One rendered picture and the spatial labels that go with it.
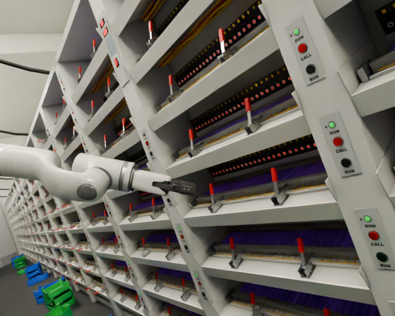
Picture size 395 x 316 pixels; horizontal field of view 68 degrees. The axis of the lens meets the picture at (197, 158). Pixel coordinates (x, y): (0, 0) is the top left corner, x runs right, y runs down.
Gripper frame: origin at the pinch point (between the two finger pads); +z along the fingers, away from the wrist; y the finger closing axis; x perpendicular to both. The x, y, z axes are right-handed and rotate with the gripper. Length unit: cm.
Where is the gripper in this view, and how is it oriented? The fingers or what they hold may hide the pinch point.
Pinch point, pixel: (187, 188)
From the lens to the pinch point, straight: 83.5
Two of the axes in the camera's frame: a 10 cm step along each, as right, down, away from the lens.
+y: 0.6, 0.2, -10.0
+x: 1.9, -9.8, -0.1
